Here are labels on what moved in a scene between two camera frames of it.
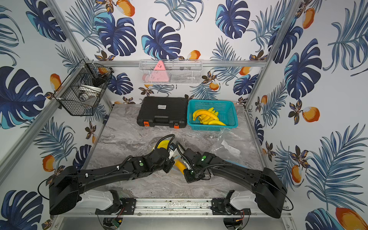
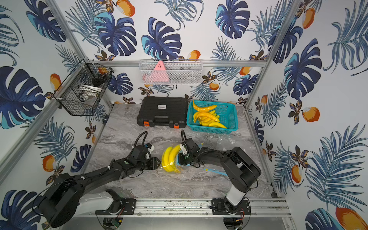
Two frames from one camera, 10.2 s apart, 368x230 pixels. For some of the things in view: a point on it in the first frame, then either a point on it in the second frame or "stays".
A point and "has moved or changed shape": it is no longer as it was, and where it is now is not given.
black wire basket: x=78 y=94 stays
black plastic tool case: x=169 y=112 stays
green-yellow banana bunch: x=163 y=144 has moved or changed shape
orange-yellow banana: x=180 y=166 to x=203 y=108
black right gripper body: x=190 y=175 to x=185 y=159
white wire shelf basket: x=171 y=72 stays
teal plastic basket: x=226 y=110 stays
